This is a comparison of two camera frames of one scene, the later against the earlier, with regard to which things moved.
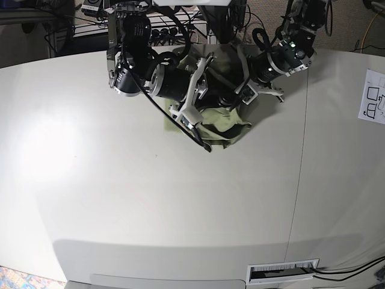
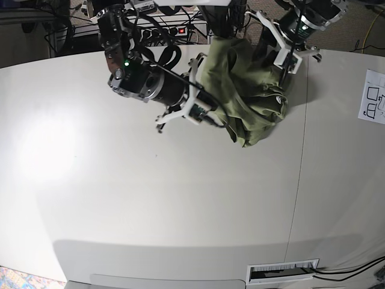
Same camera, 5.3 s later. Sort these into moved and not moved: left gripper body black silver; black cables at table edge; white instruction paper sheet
Moved: left gripper body black silver
Not moved: white instruction paper sheet; black cables at table edge
